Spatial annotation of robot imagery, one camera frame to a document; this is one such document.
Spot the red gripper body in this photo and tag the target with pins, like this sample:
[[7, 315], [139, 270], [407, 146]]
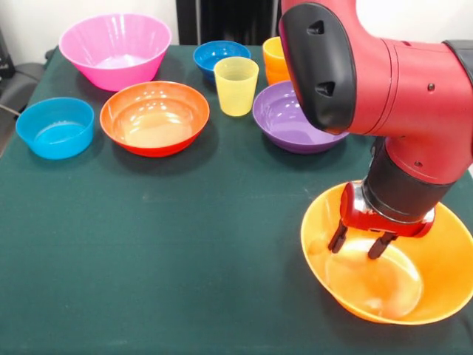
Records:
[[369, 222]]

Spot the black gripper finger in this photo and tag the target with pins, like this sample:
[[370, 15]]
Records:
[[337, 238], [378, 248]]

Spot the large yellow-orange bowl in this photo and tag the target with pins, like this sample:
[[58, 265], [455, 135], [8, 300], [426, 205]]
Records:
[[439, 266]]

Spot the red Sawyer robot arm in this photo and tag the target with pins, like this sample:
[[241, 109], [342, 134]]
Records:
[[388, 92]]

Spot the purple bowl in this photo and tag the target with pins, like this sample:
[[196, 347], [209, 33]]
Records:
[[281, 125]]

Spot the dark green tablecloth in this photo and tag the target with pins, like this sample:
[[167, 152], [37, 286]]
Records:
[[184, 240]]

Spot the yellow cup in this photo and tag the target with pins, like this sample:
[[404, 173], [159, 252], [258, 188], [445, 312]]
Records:
[[236, 92]]

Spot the orange cup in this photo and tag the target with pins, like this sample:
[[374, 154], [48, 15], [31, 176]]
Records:
[[273, 63]]

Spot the red bowl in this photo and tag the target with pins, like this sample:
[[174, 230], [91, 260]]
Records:
[[155, 122]]

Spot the dark blue bowl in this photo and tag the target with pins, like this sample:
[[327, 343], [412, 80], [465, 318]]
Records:
[[208, 55]]

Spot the pink bowl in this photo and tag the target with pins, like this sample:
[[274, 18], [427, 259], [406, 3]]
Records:
[[111, 44]]

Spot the light blue bowl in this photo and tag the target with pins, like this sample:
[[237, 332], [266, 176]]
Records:
[[55, 133]]

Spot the grey office chair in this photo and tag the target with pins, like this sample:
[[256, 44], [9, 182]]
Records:
[[22, 85]]

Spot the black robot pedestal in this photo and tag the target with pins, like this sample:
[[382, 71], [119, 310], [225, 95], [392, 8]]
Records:
[[229, 18]]

